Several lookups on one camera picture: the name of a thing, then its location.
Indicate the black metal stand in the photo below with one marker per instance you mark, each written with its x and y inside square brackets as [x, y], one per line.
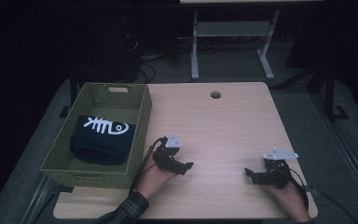
[331, 93]

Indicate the dark navy pet garment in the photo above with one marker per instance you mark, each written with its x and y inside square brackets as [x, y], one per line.
[102, 146]

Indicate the white metal desk frame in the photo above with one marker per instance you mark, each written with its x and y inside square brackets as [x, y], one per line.
[230, 28]

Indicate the person's right hand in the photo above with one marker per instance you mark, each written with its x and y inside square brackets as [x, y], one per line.
[290, 200]

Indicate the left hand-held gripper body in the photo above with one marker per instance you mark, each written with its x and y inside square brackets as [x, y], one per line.
[166, 161]

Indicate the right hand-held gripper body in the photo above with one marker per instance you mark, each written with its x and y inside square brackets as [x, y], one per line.
[276, 177]

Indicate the person's left hand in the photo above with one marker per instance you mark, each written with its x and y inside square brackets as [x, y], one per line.
[154, 182]

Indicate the green woven basket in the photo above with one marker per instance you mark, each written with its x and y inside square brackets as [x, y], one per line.
[59, 155]

